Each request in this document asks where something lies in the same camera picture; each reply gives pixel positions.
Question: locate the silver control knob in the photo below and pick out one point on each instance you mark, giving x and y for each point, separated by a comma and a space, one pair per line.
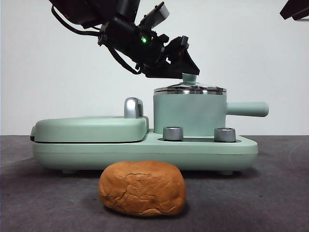
172, 133
225, 134

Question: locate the mint green steamer pot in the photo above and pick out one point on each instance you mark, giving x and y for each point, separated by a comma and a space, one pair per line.
190, 113

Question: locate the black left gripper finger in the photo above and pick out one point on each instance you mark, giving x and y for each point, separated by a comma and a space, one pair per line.
186, 64
164, 72

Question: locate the glass lid with green knob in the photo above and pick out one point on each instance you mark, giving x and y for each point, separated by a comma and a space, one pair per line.
190, 90

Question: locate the brown potato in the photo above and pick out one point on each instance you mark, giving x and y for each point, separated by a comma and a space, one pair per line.
142, 188

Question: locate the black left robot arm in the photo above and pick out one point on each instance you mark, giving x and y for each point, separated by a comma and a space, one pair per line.
120, 29

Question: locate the mint green breakfast maker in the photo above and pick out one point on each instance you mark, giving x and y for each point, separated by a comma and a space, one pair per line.
144, 154

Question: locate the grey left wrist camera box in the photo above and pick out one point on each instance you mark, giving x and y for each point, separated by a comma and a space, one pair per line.
157, 13

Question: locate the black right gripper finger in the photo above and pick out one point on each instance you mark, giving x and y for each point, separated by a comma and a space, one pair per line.
298, 8

